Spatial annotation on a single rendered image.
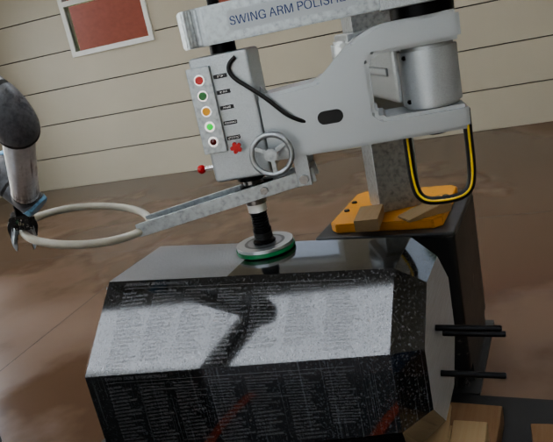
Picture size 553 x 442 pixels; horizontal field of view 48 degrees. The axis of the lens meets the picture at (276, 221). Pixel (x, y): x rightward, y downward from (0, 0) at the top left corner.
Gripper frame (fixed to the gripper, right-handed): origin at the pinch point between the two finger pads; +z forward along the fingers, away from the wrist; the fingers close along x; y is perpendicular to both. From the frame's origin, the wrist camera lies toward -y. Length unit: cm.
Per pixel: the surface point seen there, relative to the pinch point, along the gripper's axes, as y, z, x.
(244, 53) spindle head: 41, -71, 73
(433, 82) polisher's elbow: 69, -63, 125
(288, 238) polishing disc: 39, -5, 89
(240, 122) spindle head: 40, -49, 71
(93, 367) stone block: 36, 35, 18
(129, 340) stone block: 39, 25, 30
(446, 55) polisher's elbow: 70, -71, 129
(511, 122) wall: -355, 41, 553
